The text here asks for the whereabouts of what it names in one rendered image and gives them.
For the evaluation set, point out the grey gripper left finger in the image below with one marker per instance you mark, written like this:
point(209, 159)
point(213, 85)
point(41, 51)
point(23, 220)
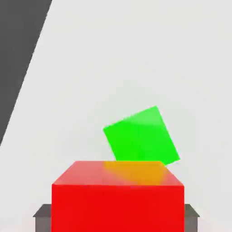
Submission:
point(43, 219)

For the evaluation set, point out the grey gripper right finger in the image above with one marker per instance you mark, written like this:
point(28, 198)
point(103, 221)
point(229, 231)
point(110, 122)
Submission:
point(190, 219)

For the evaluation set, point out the small red cube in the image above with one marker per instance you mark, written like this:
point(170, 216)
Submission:
point(117, 204)

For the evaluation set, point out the small green cube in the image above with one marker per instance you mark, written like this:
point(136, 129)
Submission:
point(141, 137)

